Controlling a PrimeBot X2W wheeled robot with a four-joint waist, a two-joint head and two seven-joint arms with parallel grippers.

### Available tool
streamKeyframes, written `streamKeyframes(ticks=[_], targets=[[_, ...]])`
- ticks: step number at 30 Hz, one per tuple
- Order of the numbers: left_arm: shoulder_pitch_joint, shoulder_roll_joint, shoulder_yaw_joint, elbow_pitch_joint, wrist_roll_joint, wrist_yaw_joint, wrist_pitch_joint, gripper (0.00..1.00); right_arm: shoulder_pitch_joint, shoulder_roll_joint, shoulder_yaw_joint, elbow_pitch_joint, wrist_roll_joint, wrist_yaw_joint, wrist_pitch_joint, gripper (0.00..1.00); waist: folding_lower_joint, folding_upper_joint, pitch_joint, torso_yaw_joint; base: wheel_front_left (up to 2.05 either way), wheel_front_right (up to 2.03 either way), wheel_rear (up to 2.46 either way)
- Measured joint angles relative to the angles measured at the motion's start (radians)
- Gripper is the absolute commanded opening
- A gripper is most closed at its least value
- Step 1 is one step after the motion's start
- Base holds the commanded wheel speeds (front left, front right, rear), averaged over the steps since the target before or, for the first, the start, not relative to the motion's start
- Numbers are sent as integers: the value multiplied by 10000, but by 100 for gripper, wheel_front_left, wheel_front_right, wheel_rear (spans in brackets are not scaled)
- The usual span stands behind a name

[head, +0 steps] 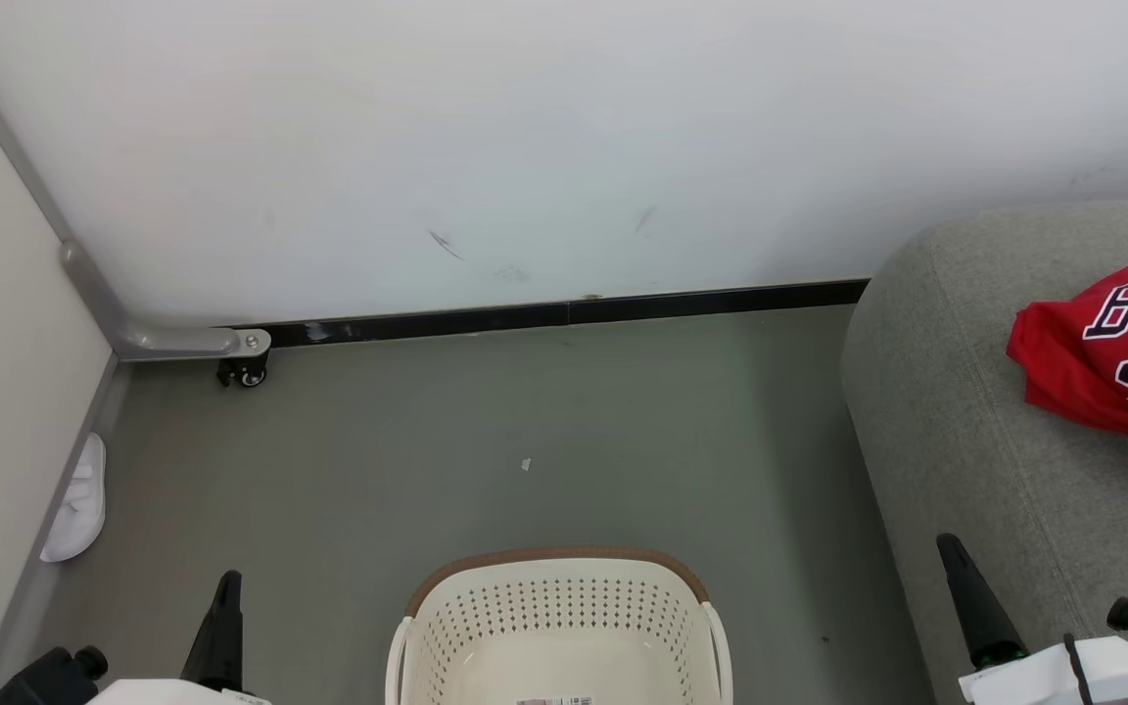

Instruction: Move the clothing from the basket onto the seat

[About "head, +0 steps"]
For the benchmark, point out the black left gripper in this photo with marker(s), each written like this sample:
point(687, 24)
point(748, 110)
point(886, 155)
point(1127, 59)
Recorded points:
point(45, 681)

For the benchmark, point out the red and white jersey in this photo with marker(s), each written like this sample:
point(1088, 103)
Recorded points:
point(1073, 382)

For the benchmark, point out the cream perforated laundry basket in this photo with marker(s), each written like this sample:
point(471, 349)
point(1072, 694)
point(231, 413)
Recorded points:
point(564, 627)

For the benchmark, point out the grey fabric sofa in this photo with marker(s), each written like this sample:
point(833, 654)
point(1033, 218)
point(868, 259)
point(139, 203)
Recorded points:
point(965, 441)

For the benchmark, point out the white slipper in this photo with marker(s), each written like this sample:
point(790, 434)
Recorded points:
point(79, 519)

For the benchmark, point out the black caster wheel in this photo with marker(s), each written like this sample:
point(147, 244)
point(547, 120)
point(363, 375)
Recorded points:
point(249, 375)

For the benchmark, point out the white barcode sticker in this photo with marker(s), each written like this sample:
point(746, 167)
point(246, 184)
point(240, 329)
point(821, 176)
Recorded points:
point(554, 701)

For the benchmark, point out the dark baseboard strip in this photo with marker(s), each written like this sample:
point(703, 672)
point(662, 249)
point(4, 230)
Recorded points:
point(623, 309)

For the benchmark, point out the white right camera mount bracket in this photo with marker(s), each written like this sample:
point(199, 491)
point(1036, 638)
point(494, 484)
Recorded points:
point(1034, 681)

